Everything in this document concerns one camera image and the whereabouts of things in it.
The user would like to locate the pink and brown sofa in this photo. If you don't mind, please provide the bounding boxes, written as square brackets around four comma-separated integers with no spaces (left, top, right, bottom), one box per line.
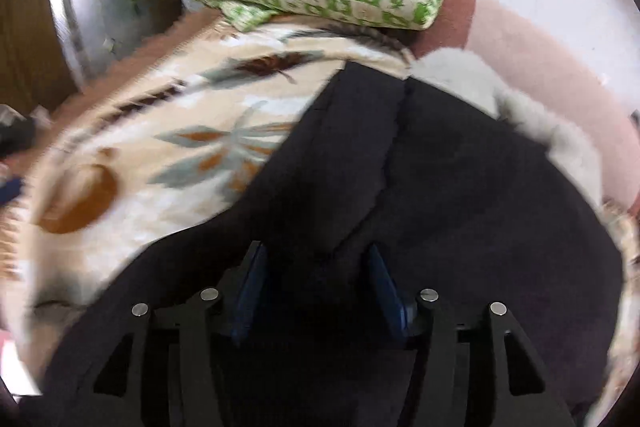
[410,0,640,208]

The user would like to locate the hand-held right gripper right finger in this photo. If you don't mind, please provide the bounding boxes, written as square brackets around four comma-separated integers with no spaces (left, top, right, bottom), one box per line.
[364,244,566,427]

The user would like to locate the leaf print plush blanket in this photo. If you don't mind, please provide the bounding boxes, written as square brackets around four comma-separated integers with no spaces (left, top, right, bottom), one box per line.
[0,14,640,427]

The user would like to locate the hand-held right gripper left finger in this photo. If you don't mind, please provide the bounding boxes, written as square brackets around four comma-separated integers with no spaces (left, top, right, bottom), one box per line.
[82,241,273,427]

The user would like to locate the wooden door frame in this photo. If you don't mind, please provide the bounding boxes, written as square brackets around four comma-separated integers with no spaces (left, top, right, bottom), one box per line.
[0,0,76,108]

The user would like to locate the black coat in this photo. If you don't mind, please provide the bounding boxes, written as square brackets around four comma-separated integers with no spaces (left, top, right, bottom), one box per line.
[20,59,626,427]

